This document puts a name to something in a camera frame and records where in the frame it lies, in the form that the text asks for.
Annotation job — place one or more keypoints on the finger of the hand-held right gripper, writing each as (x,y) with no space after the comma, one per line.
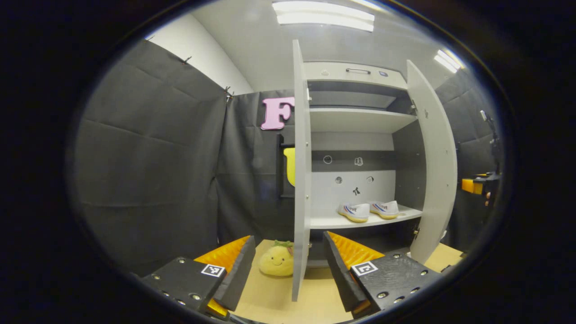
(472,186)

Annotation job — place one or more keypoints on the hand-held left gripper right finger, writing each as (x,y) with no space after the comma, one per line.
(340,274)

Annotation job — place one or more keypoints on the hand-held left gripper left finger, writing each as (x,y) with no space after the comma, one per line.
(238,276)

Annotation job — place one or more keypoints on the white shoe cabinet door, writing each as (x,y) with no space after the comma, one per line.
(301,180)
(434,157)

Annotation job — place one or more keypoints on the white canvas shoe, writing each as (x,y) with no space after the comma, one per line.
(386,209)
(355,212)

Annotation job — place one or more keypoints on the white and grey shoe cabinet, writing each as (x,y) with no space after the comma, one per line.
(355,121)

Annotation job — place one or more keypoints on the white cabinet drawer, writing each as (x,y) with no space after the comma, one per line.
(333,74)

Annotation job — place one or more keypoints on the yellow plush toy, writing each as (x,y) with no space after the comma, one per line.
(275,263)

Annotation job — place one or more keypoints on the dark stand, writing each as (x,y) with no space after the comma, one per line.
(482,114)

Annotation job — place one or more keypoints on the small ceiling light panel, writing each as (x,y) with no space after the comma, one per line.
(447,60)

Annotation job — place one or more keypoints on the large ceiling light panel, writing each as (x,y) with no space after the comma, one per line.
(324,15)

